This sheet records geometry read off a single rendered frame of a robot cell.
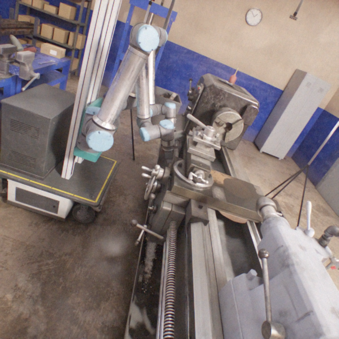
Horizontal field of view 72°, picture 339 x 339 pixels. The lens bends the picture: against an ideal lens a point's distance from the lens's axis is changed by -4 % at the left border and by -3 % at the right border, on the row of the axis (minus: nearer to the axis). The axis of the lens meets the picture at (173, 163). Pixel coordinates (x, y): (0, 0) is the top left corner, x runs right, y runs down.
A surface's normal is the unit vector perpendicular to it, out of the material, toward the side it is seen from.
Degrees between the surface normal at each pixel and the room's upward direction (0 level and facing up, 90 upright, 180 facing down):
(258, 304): 66
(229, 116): 90
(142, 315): 0
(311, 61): 90
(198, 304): 36
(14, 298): 0
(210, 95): 90
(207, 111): 90
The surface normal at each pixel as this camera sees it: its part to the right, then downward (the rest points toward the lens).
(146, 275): 0.36, -0.81
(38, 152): -0.04, 0.48
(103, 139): 0.30, 0.65
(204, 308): -0.25, -0.85
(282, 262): -0.90, -0.39
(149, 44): 0.41, 0.47
